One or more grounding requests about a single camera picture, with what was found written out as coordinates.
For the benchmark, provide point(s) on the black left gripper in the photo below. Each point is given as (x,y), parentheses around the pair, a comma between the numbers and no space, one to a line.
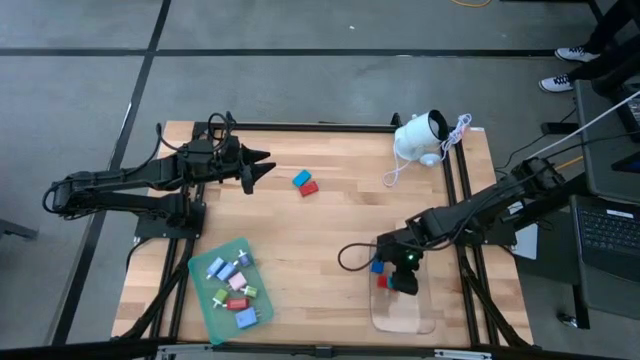
(230,157)

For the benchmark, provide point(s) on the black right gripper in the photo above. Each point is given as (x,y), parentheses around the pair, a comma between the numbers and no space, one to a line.
(402,250)

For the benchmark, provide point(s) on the dark blue small box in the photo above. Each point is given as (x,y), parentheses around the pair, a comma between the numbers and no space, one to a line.
(377,267)

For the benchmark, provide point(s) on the sky blue small box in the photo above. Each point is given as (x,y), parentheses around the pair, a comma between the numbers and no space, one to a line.
(301,178)

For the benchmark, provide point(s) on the purple wall charger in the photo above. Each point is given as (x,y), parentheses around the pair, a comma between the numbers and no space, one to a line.
(243,258)

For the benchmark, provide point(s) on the blue wall charger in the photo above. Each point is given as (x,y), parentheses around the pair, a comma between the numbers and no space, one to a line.
(215,266)
(227,272)

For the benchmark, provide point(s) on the large light blue charger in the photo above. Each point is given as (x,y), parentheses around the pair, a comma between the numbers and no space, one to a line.
(247,317)

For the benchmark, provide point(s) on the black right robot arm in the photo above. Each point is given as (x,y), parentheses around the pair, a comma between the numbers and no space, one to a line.
(475,210)

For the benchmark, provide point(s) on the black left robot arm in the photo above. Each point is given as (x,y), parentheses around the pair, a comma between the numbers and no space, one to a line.
(125,173)

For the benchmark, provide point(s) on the clear plastic bin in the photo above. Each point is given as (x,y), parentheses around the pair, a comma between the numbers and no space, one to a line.
(405,315)

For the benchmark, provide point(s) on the white sheet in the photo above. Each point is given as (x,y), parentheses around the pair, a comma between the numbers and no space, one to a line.
(527,242)

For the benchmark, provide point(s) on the teal plastic tray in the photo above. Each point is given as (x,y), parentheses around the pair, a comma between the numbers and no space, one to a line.
(205,280)

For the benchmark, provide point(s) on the black caster wheel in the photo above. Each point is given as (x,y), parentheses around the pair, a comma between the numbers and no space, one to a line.
(567,319)

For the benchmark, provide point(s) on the black laptop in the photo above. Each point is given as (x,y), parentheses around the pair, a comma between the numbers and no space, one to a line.
(607,235)

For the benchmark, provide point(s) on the black floor device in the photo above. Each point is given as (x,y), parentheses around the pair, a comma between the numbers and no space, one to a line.
(555,127)

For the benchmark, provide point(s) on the grey side desk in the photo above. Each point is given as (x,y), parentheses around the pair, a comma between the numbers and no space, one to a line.
(600,165)

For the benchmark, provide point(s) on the white sneaker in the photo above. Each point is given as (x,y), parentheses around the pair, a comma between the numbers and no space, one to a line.
(556,83)
(577,53)

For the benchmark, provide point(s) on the grey furniture foot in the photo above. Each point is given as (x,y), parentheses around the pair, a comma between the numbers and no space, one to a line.
(15,230)

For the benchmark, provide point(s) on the person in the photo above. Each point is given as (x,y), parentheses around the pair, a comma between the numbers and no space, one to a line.
(615,35)

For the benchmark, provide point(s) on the black table frame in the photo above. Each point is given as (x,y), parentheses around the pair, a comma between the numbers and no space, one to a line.
(325,127)

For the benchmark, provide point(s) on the white security camera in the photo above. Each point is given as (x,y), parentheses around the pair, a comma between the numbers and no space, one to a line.
(415,135)

